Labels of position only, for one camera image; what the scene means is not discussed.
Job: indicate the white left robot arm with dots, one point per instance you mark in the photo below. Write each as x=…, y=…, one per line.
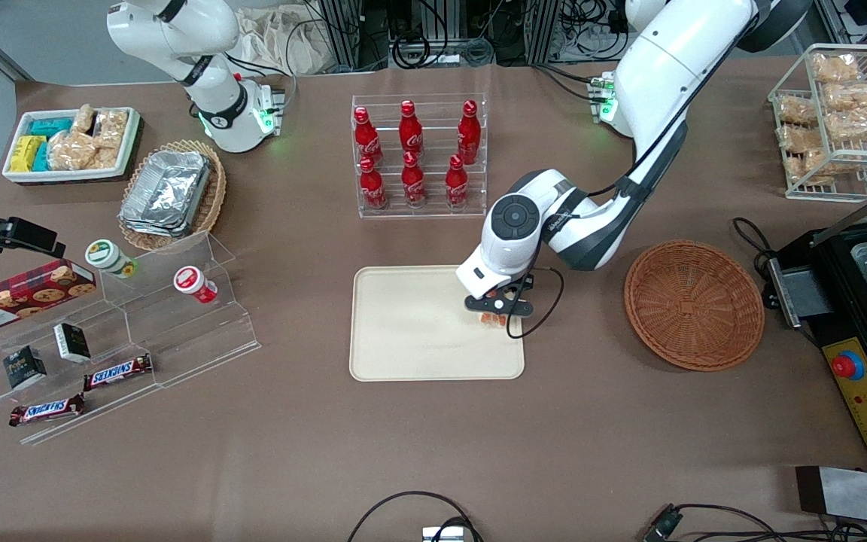
x=659, y=75

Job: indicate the clear acrylic bottle rack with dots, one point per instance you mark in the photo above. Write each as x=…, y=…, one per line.
x=426, y=214

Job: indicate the oval tan wicker basket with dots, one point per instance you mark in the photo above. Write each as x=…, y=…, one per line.
x=213, y=203

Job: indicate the grey metal panel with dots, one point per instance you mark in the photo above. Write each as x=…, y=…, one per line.
x=855, y=495

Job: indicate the beige plastic tray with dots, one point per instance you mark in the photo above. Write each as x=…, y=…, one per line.
x=403, y=331

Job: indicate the red Walkers cookie box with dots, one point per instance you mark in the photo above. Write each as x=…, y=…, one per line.
x=19, y=297

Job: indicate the yellow snack packet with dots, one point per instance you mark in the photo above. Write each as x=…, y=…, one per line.
x=27, y=153

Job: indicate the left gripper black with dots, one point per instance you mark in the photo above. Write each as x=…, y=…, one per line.
x=527, y=284

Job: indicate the white rectangular snack bin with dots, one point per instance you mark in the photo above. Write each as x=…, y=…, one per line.
x=129, y=150

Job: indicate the aluminium frame profile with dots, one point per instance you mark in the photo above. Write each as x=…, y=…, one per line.
x=347, y=38
x=543, y=30

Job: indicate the red lid yogurt cup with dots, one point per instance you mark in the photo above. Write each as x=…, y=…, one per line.
x=193, y=283

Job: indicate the small silver device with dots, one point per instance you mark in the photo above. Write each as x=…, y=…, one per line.
x=442, y=535

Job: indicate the round brown wicker basket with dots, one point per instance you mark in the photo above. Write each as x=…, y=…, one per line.
x=693, y=309

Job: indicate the triangular sandwich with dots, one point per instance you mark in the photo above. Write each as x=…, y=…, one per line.
x=492, y=321

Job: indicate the red Coca-Cola bottle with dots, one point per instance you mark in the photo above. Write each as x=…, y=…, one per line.
x=469, y=135
x=367, y=139
x=413, y=184
x=410, y=132
x=457, y=184
x=372, y=188

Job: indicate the beige cloth bag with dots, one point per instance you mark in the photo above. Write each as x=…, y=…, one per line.
x=283, y=45

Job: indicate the black tray sealing machine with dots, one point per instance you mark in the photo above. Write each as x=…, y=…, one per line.
x=855, y=331

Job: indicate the clear bag of fried snacks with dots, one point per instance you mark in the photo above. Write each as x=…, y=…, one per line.
x=851, y=96
x=802, y=139
x=825, y=164
x=798, y=111
x=859, y=123
x=836, y=69

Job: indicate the small black gold box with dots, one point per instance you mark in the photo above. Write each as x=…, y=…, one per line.
x=24, y=367

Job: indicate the green lid yogurt cup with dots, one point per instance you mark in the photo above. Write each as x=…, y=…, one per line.
x=106, y=256

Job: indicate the Snickers chocolate bar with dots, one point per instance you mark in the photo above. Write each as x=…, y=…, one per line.
x=46, y=410
x=117, y=373

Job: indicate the clear bag of crackers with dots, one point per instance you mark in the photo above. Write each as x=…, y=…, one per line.
x=83, y=119
x=72, y=150
x=112, y=128
x=107, y=156

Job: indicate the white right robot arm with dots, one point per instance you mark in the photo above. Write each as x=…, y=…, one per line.
x=215, y=113

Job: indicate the teal snack packet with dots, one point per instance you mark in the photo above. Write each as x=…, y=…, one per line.
x=42, y=158
x=51, y=126

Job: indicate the small black white box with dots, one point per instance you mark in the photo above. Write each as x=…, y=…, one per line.
x=72, y=342

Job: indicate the red emergency stop button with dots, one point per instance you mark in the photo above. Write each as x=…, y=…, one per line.
x=847, y=366

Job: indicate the aluminium foil tray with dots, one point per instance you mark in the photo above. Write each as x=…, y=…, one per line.
x=166, y=188

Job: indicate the clear acrylic stepped shelf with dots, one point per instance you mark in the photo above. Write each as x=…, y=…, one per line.
x=177, y=339

